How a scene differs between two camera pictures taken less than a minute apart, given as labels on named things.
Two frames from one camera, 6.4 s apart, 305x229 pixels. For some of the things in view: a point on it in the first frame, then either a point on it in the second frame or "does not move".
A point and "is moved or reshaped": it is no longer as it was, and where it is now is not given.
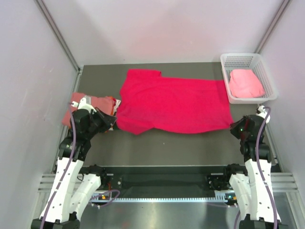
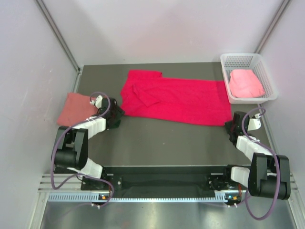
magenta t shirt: [149, 102] is moved or reshaped
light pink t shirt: [245, 84] does not move
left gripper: [108, 119] → [119, 112]
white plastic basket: [256, 62] does not move
